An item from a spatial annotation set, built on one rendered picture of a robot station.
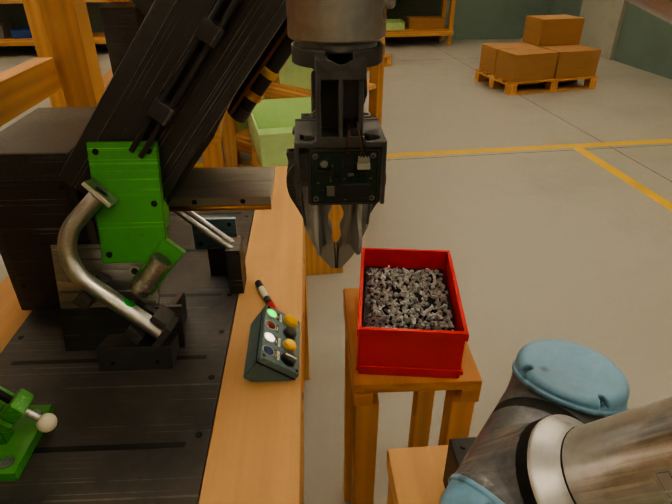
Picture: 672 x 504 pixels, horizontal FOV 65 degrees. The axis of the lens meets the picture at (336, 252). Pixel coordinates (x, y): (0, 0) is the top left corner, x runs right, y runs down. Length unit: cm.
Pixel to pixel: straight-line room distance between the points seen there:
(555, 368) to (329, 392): 164
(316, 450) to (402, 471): 113
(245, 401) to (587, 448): 59
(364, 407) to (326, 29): 86
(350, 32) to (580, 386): 41
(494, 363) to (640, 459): 197
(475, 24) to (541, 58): 387
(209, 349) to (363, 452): 43
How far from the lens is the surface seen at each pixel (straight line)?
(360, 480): 131
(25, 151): 109
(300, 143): 40
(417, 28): 967
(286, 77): 369
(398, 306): 116
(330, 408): 213
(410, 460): 91
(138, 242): 98
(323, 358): 233
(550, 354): 63
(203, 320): 110
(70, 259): 99
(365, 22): 40
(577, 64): 716
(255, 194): 105
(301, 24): 41
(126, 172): 96
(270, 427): 88
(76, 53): 175
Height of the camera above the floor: 156
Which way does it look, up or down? 31 degrees down
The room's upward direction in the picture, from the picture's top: straight up
